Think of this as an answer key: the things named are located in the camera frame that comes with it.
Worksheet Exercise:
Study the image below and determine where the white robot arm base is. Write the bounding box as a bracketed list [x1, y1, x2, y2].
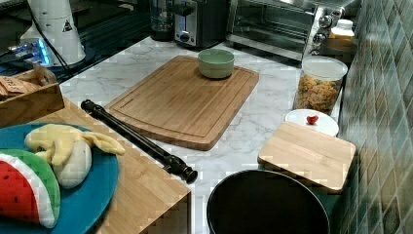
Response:
[20, 0, 86, 66]

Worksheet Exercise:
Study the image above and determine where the large bamboo cutting board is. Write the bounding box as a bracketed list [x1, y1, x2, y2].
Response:
[105, 56, 259, 151]

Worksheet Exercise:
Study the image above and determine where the green ceramic bowl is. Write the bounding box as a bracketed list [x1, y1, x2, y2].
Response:
[198, 49, 235, 79]

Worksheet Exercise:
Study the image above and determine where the silver black toaster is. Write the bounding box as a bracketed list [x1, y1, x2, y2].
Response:
[172, 0, 228, 50]

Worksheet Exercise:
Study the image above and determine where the black round pan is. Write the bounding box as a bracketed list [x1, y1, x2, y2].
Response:
[206, 170, 330, 234]

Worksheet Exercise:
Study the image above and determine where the small red strawberry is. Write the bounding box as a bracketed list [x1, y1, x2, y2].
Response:
[307, 115, 319, 125]

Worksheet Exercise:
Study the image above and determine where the dark glass blender jar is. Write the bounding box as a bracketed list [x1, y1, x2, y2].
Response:
[149, 0, 173, 42]

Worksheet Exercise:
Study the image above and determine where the white plate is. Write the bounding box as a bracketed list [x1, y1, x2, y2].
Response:
[284, 109, 339, 137]

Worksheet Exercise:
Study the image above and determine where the clear cereal container white lid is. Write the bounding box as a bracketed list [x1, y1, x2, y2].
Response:
[293, 56, 348, 115]

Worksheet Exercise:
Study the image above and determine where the silver toaster oven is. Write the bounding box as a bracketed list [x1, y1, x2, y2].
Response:
[226, 0, 345, 60]

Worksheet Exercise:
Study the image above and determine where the small bamboo board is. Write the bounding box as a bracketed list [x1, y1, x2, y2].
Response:
[257, 122, 356, 194]

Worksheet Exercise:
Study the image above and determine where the plush peeled banana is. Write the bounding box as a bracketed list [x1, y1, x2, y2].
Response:
[24, 124, 125, 189]

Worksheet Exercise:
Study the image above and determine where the blue round plate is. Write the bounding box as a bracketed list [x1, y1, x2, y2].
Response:
[1, 123, 118, 234]

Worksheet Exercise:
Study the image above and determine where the white lidded jar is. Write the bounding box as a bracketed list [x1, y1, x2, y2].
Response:
[329, 19, 355, 41]

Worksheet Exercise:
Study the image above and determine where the wooden box with bread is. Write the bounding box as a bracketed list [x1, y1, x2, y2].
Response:
[0, 64, 64, 128]

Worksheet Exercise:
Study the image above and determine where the plush watermelon slice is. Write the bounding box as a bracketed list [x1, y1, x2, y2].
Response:
[0, 149, 60, 228]

